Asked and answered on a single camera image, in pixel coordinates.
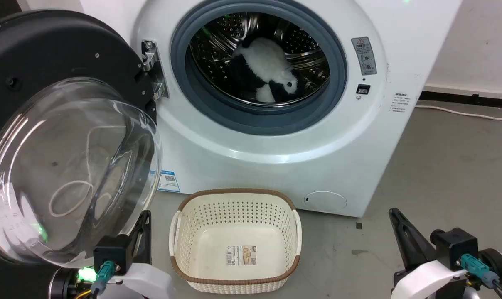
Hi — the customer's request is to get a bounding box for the stainless steel washer drum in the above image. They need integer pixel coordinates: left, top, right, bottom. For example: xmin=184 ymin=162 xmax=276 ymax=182
xmin=186 ymin=12 xmax=331 ymax=108

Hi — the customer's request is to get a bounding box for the small printed text label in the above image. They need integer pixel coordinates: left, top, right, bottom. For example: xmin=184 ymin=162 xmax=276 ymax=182
xmin=390 ymin=92 xmax=410 ymax=114

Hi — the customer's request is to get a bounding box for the grey warning sticker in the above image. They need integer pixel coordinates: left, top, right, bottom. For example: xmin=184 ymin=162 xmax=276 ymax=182
xmin=351 ymin=37 xmax=378 ymax=76

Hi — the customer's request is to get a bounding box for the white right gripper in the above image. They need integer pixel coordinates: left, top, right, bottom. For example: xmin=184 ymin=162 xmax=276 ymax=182
xmin=389 ymin=208 xmax=470 ymax=299

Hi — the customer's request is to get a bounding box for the cream laundry basket brown rim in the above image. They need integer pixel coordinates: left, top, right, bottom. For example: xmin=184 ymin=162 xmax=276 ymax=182
xmin=169 ymin=188 xmax=303 ymax=294

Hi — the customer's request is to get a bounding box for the black washer door glass bowl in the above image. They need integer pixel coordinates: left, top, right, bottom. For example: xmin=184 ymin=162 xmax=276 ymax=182
xmin=0 ymin=9 xmax=164 ymax=299

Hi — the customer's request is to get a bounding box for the teal connector gripper cable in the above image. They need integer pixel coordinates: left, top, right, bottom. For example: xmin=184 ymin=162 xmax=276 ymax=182
xmin=460 ymin=254 xmax=502 ymax=299
xmin=90 ymin=260 xmax=117 ymax=296

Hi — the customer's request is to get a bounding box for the white front-load washing machine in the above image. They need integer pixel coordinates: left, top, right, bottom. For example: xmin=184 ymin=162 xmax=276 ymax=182
xmin=79 ymin=0 xmax=463 ymax=218

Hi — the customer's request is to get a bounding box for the white floor cable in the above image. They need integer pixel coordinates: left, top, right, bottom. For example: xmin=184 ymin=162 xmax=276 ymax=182
xmin=415 ymin=105 xmax=502 ymax=122

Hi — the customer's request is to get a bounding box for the metal door hinge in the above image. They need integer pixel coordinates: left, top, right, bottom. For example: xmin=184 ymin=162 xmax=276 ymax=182
xmin=141 ymin=39 xmax=170 ymax=100

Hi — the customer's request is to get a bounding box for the paper label in basket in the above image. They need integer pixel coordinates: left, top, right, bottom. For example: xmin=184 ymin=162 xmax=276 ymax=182
xmin=226 ymin=245 xmax=258 ymax=267

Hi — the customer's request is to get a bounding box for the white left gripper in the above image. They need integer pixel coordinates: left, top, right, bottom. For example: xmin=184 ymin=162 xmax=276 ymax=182
xmin=101 ymin=210 xmax=176 ymax=299

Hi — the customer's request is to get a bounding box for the teal connector right gripper cable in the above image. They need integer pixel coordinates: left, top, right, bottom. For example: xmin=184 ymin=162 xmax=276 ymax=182
xmin=460 ymin=254 xmax=502 ymax=299

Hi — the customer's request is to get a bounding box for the black and white panda plush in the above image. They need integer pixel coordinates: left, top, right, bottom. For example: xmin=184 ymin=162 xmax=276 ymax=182
xmin=229 ymin=37 xmax=307 ymax=104

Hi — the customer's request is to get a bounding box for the blue energy label sticker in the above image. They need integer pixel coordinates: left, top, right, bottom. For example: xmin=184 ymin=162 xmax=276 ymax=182
xmin=156 ymin=169 xmax=181 ymax=193

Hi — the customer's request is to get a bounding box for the teal connector left gripper cable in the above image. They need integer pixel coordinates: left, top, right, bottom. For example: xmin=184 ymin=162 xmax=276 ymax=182
xmin=90 ymin=260 xmax=117 ymax=296

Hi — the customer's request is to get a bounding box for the round white filter cover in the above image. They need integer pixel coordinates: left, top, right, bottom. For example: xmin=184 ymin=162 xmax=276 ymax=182
xmin=304 ymin=191 xmax=348 ymax=216

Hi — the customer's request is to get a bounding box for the black wall baseboard strip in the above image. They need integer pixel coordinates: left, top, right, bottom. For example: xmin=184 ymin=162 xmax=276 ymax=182
xmin=419 ymin=91 xmax=502 ymax=110

